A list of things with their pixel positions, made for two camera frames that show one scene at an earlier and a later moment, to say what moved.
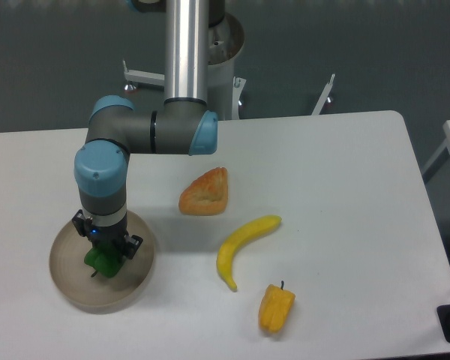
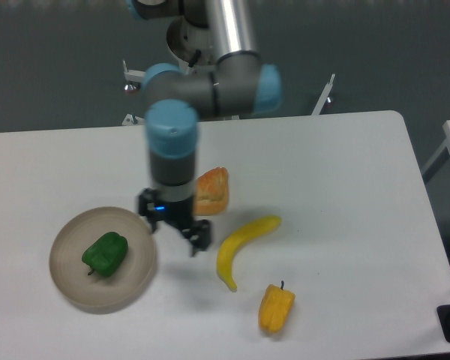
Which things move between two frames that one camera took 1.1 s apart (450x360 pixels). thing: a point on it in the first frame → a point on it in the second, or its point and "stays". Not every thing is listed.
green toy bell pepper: (106, 258) stays
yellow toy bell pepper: (275, 308) stays
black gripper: (106, 229) → (180, 214)
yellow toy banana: (254, 229) stays
